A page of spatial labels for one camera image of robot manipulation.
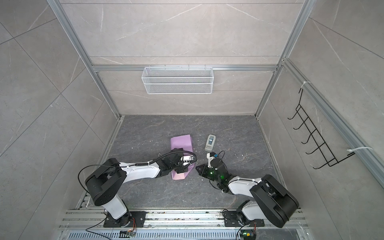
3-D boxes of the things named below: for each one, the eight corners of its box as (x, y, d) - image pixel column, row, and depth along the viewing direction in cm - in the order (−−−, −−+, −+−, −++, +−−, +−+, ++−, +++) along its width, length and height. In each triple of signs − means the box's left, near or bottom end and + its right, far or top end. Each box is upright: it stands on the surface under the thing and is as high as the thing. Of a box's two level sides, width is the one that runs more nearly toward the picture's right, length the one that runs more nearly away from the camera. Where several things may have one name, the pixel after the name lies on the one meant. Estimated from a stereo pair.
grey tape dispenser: (203, 150, 101) (204, 146, 97) (208, 137, 109) (209, 133, 105) (211, 152, 100) (211, 149, 96) (215, 139, 107) (216, 135, 103)
